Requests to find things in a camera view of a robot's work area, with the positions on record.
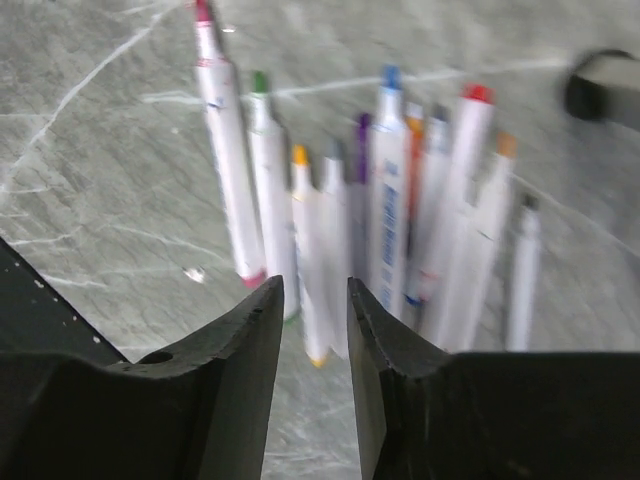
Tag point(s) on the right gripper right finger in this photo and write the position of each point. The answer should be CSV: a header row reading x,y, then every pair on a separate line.
x,y
423,413

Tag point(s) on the green cap marker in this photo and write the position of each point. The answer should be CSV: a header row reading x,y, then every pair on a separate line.
x,y
268,150

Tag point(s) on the red translucent pen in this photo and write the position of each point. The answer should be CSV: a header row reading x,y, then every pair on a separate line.
x,y
415,122

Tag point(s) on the red cap marker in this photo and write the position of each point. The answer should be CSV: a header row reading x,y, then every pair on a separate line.
x,y
444,258

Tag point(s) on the orange cap marker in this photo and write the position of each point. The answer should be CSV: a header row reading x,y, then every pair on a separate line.
x,y
487,225

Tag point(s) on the pink cap marker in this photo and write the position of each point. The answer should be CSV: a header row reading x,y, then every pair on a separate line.
x,y
217,81

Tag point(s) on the yellow cap marker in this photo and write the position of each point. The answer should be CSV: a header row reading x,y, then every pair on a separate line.
x,y
315,316

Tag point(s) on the black base frame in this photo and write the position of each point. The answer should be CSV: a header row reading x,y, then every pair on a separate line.
x,y
35,318

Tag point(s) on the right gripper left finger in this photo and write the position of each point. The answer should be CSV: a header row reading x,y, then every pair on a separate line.
x,y
196,409

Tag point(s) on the black cap marker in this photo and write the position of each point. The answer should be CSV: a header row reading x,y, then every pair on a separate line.
x,y
525,266

